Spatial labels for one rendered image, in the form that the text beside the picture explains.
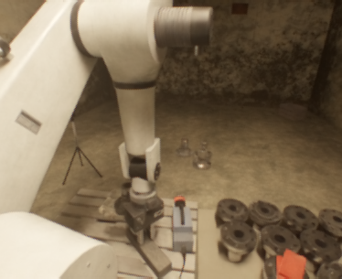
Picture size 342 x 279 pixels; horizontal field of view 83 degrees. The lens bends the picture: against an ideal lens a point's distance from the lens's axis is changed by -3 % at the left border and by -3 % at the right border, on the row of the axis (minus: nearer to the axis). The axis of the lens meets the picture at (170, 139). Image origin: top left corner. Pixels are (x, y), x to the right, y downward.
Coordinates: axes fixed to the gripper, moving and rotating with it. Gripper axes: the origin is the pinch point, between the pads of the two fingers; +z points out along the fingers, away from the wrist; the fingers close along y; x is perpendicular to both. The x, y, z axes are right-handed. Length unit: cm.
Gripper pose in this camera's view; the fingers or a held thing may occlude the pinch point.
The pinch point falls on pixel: (145, 235)
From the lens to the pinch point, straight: 152.2
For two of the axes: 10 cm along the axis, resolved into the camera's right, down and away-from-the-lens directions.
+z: -0.2, 9.2, 4.0
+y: 7.7, -2.4, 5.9
